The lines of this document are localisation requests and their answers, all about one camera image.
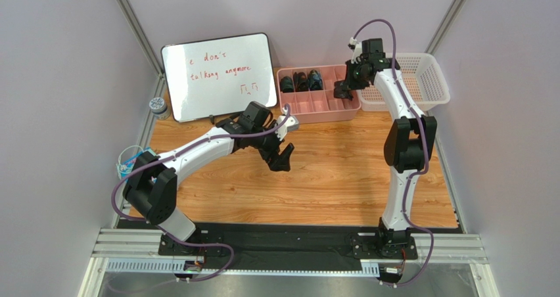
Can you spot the pink divided organizer box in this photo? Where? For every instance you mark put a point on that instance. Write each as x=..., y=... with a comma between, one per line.
x=318, y=105

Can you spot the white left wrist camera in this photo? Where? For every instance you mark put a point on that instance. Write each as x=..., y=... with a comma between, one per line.
x=286, y=123

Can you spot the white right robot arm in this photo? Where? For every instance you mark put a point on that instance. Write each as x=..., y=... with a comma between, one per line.
x=408, y=146

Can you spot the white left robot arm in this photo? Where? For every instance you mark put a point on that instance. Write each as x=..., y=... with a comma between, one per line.
x=151, y=187

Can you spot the white plastic mesh basket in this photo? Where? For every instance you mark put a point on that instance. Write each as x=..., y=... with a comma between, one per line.
x=422, y=77

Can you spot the aluminium frame rail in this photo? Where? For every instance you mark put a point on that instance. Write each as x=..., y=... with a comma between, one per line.
x=124, y=250

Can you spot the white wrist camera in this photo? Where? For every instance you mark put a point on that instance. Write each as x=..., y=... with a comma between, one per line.
x=286, y=123
x=356, y=47

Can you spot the rolled dark tie left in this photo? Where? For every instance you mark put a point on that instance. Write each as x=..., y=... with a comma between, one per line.
x=287, y=85

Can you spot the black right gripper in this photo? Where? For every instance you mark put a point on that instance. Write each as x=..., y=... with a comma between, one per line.
x=346, y=85

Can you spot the whiteboard with red writing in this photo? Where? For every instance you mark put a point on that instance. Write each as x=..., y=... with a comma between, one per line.
x=219, y=76

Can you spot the rolled blue tie right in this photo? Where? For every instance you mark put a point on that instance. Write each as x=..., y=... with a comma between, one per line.
x=315, y=81

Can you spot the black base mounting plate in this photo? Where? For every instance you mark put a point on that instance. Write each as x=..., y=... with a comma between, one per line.
x=266, y=247

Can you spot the small white patterned jar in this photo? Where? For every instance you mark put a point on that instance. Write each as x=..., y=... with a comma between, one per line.
x=159, y=108

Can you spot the blue snack box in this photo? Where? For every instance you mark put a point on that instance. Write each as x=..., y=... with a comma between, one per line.
x=127, y=158

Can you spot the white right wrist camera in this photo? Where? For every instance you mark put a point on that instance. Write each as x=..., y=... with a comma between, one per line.
x=356, y=47

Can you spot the rolled dark tie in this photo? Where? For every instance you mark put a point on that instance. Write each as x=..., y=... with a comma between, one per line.
x=287, y=85
x=300, y=81

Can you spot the rolled dark tie middle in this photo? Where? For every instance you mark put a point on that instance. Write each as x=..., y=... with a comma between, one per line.
x=300, y=81

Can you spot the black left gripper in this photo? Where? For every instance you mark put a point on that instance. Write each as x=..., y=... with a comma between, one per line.
x=271, y=150

